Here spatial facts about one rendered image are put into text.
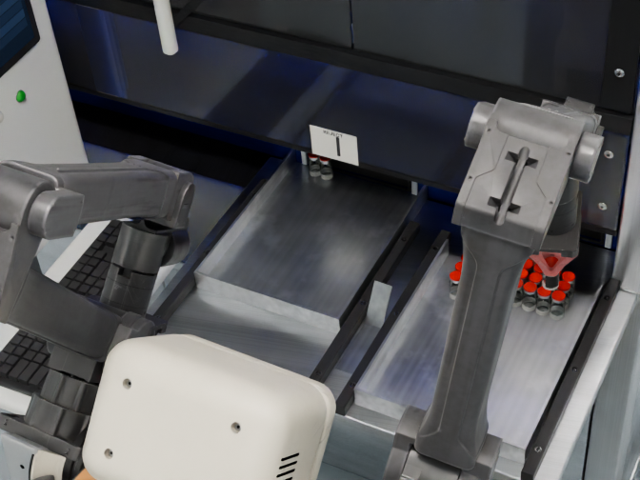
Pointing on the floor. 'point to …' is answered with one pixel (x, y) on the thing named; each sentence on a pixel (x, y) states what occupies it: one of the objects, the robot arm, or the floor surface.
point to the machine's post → (615, 418)
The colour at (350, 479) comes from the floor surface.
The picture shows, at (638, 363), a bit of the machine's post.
